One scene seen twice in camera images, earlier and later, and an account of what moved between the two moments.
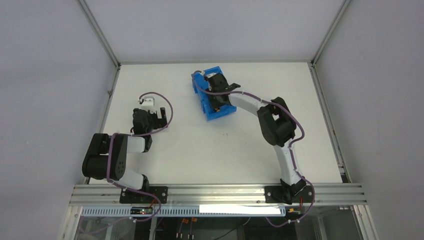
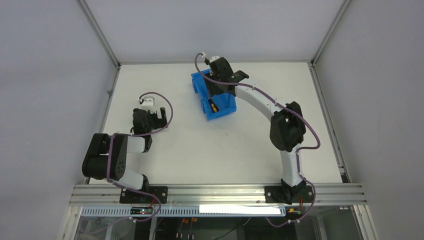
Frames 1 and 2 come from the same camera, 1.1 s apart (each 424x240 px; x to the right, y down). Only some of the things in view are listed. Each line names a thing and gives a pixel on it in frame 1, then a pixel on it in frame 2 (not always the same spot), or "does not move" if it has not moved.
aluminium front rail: (323, 195) does not move
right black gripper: (219, 84) to (216, 85)
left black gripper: (157, 120) does not move
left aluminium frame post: (104, 41) does not move
